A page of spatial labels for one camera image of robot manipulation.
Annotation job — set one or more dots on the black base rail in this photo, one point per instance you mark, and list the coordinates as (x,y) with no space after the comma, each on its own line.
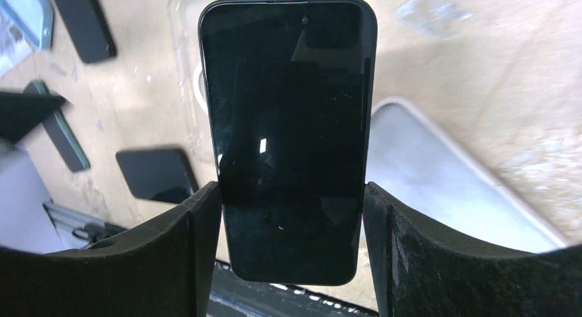
(230,295)

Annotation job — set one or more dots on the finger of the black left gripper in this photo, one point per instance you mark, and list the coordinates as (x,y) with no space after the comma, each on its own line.
(22,112)

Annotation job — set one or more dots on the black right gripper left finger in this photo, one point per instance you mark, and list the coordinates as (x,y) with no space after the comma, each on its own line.
(163,267)

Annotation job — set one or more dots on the white printed card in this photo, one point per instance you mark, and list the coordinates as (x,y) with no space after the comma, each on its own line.
(14,48)

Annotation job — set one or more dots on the black phone lying centre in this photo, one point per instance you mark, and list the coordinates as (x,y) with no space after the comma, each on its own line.
(160,174)

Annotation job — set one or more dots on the black smartphone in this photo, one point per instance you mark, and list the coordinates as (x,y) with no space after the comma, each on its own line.
(289,87)
(90,34)

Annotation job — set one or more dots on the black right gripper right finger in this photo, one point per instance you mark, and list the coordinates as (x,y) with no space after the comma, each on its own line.
(421,267)

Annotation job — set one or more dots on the green-edged phone at left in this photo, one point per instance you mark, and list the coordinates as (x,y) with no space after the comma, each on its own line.
(65,142)

